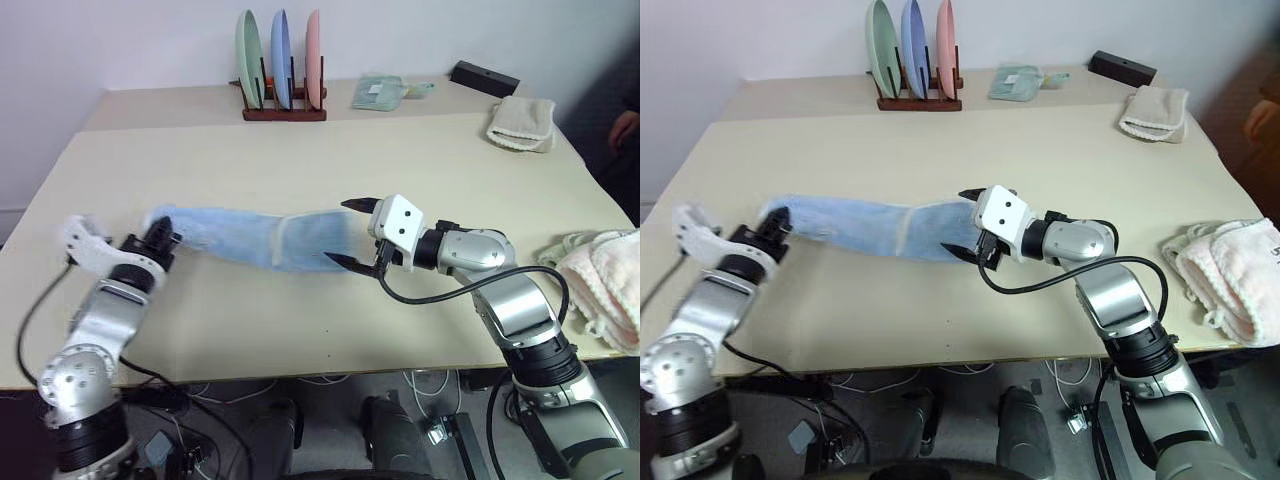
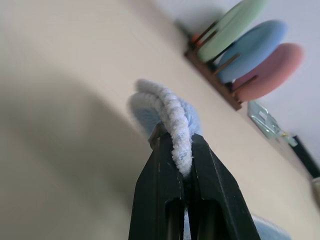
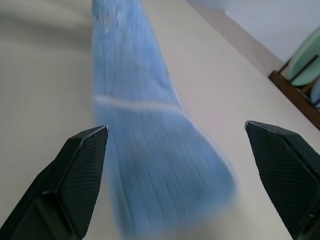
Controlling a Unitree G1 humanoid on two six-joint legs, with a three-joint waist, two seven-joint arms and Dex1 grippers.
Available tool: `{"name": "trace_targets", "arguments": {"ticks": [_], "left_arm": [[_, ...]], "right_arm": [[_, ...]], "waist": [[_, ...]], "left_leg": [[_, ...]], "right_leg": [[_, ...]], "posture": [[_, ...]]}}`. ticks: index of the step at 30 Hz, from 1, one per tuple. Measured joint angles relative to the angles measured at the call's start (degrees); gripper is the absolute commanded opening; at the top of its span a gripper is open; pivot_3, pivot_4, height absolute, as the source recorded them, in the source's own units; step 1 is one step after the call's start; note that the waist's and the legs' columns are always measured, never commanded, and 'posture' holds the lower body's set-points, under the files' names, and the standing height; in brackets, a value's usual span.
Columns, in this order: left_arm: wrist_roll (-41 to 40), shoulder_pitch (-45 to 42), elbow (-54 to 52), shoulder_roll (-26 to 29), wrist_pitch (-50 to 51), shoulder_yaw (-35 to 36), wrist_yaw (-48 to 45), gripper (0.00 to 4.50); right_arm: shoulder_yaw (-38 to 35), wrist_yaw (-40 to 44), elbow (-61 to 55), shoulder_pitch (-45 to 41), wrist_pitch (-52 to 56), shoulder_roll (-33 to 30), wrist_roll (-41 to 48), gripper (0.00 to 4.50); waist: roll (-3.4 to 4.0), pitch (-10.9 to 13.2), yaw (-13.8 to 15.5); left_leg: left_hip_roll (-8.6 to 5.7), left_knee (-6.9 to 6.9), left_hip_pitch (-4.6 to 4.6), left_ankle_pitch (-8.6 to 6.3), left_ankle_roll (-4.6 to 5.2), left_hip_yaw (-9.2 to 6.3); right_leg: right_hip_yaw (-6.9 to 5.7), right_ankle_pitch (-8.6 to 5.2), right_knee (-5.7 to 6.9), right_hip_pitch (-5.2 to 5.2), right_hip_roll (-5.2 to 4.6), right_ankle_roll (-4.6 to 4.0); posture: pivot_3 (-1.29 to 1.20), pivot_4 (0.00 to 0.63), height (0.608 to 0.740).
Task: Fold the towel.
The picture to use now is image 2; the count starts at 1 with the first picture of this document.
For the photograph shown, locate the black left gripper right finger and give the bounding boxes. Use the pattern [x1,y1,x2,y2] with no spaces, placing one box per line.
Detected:
[184,133,261,240]

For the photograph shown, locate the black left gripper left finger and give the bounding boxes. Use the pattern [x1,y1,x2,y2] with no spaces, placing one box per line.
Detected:
[128,124,186,240]

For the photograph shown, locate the light blue towel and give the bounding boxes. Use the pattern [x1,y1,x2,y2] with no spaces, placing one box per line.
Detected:
[127,78,293,240]

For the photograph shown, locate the black flat object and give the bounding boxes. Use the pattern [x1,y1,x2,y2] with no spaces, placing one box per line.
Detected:
[291,134,320,179]

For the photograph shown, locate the dark wooden plate rack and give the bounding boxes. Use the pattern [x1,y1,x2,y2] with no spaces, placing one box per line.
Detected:
[174,18,258,111]

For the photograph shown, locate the pink plate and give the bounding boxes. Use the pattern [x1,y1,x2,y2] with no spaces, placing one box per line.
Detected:
[232,42,305,102]

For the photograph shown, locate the blue plate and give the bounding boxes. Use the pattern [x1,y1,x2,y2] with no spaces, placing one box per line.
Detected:
[215,19,288,84]

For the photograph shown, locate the green plate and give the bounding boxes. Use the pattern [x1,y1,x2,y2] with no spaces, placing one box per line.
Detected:
[196,0,270,63]

